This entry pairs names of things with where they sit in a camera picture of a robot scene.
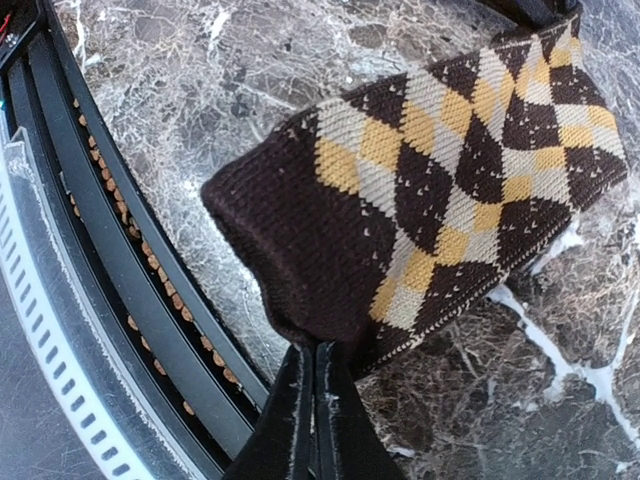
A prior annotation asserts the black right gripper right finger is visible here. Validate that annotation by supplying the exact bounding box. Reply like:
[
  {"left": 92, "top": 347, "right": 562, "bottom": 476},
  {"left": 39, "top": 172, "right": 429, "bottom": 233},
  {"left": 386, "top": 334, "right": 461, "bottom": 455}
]
[{"left": 314, "top": 342, "right": 403, "bottom": 480}]

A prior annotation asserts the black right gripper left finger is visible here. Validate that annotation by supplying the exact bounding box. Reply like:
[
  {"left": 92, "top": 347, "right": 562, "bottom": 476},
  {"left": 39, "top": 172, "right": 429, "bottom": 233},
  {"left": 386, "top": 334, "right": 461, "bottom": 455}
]
[{"left": 223, "top": 346, "right": 314, "bottom": 480}]

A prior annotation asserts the brown argyle sock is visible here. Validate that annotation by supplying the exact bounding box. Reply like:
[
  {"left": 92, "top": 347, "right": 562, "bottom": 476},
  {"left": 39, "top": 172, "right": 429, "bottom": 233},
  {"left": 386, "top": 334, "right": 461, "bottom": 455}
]
[{"left": 201, "top": 10, "right": 627, "bottom": 378}]

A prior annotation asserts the black front table rail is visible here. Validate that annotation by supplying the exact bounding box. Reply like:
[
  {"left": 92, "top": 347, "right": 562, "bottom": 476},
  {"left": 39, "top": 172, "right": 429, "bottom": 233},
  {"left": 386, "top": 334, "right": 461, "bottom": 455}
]
[{"left": 1, "top": 1, "right": 267, "bottom": 479}]

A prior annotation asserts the white slotted cable duct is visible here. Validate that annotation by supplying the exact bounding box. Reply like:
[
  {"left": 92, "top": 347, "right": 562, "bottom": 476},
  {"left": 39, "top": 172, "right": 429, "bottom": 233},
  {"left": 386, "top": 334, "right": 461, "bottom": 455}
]
[{"left": 0, "top": 114, "right": 191, "bottom": 480}]

